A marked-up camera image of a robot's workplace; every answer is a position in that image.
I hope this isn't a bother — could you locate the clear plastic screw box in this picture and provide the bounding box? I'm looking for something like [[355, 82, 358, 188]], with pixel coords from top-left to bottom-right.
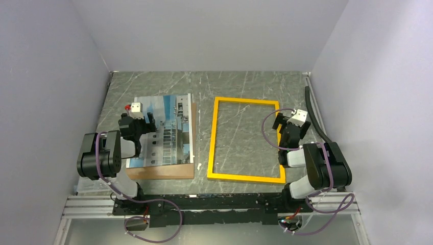
[[76, 177, 112, 195]]

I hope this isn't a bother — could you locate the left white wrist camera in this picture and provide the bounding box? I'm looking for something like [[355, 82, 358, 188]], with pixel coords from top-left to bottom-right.
[[125, 102, 143, 119]]

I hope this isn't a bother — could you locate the aluminium extrusion rail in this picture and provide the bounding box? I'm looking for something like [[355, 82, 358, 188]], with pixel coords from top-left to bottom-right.
[[62, 192, 355, 218]]

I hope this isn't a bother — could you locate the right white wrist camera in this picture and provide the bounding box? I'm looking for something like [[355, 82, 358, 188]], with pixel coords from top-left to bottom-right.
[[288, 109, 308, 127]]

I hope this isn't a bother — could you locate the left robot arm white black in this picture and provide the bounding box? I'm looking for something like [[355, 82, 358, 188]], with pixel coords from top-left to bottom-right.
[[77, 112, 156, 214]]

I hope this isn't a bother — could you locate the black corrugated hose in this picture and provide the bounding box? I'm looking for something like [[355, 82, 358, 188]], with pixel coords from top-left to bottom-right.
[[305, 85, 334, 143]]

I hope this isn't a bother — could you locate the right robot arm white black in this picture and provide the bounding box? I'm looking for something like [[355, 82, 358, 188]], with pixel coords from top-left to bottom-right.
[[272, 110, 352, 212]]

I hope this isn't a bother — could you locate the brown backing board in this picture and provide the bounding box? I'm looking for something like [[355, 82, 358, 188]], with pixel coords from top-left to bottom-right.
[[126, 103, 197, 180]]

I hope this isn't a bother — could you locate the yellow picture frame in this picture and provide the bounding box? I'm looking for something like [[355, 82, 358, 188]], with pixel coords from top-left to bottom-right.
[[207, 96, 286, 184]]

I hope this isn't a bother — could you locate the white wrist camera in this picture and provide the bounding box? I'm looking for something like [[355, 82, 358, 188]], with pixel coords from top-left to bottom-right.
[[288, 109, 308, 127], [125, 102, 143, 119]]

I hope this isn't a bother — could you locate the building photo print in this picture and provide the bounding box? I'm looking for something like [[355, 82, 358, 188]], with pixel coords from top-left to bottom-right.
[[126, 93, 194, 168]]

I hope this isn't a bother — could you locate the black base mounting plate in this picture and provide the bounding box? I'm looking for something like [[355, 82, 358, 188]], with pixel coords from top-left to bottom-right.
[[112, 192, 312, 228]]

